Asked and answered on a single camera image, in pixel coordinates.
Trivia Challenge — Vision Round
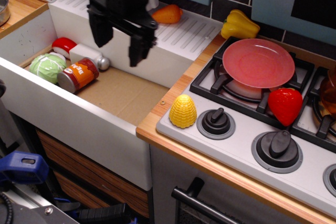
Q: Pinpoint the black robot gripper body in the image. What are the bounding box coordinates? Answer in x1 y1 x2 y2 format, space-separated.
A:
86 0 159 41

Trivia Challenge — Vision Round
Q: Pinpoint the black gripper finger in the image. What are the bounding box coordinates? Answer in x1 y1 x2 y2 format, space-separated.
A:
129 34 156 67
89 12 113 48

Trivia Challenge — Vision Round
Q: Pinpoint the yellow toy corn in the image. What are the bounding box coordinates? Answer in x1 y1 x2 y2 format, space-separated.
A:
169 94 197 129

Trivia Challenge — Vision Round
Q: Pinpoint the pink plastic plate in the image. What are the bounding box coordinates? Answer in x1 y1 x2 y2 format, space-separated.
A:
223 38 295 88

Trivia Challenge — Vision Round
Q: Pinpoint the white salt shaker bottle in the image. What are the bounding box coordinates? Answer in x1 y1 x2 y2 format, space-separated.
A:
69 44 110 71

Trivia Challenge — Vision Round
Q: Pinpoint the red white toy mushroom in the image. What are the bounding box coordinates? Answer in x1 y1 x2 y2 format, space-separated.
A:
51 37 77 59

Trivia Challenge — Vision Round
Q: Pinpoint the orange toy carrot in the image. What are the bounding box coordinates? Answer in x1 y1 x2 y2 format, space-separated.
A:
152 4 183 24

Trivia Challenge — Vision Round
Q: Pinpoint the orange toy soup can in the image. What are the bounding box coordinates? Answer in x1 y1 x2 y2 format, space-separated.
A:
57 58 99 93

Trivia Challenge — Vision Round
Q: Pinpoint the green toy cabbage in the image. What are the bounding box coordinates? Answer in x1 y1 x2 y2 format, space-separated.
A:
29 52 66 84

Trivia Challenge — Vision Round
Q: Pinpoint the white toy sink basin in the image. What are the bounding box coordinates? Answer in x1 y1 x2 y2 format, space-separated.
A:
1 0 222 191

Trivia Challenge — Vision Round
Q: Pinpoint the silver metal pot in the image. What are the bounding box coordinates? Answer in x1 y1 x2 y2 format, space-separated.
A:
0 0 10 26

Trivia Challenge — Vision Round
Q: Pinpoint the yellow toy bell pepper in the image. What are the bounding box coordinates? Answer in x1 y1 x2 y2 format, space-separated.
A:
220 9 260 39

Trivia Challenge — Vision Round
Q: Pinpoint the left black stove knob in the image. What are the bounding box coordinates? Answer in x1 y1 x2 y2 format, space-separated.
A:
196 108 236 141

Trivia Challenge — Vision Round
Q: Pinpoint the black stove knob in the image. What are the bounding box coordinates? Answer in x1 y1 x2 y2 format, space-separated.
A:
323 164 336 197
196 108 236 141
251 130 303 174

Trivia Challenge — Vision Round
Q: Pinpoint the grey stove top panel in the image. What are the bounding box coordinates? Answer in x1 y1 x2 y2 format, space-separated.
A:
155 36 336 219

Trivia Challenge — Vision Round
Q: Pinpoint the left black burner grate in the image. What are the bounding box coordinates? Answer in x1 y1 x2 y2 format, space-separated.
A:
190 37 314 129

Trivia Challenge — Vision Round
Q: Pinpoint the black burner grate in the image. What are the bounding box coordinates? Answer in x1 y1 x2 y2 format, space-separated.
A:
290 67 335 152
190 37 314 129

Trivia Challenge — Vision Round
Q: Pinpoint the red toy strawberry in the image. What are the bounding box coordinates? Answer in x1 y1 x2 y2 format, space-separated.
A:
268 88 303 126

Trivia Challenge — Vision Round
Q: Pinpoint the middle black stove knob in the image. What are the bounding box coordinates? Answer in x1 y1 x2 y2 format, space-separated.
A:
251 130 303 174

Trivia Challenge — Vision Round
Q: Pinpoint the amber glass pot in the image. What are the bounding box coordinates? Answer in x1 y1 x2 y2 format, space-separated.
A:
320 69 335 119

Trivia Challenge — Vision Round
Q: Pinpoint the right black burner grate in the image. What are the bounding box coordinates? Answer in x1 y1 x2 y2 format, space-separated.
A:
290 67 335 152

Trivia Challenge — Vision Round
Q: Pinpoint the right black stove knob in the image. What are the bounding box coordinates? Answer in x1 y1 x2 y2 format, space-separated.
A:
323 164 336 197

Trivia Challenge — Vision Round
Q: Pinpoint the black oven door handle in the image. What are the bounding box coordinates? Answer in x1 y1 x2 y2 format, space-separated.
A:
171 177 242 223

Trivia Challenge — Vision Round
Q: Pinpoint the blue clamp handle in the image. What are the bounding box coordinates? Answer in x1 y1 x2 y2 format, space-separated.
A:
1 151 49 186

